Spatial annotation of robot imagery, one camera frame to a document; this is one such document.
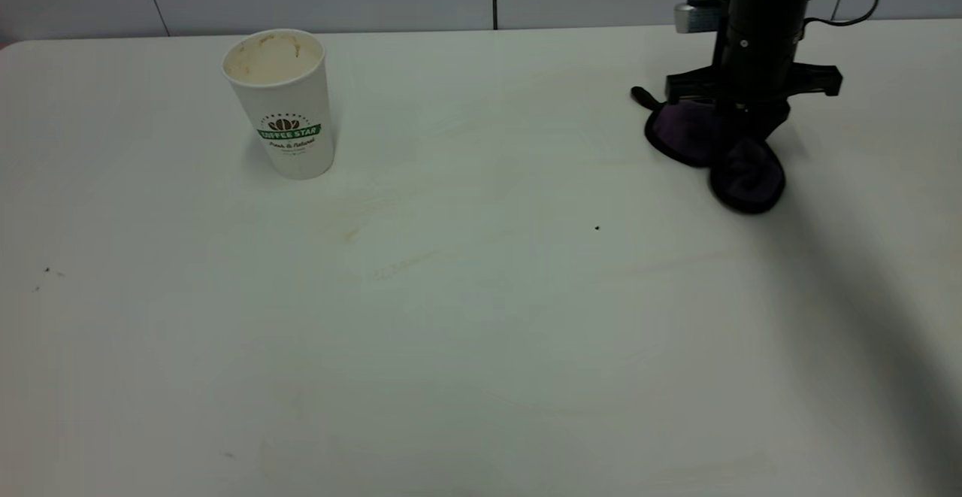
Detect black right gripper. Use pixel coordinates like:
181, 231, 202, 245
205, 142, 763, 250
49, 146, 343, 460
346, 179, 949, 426
664, 0, 843, 146

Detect purple cloth with black trim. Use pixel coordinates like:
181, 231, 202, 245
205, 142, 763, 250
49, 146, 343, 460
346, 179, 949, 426
631, 86, 788, 215

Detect white paper coffee cup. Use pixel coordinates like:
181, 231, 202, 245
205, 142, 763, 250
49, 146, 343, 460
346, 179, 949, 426
222, 29, 336, 181

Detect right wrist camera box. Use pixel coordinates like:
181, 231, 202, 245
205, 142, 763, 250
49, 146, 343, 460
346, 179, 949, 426
673, 0, 731, 35

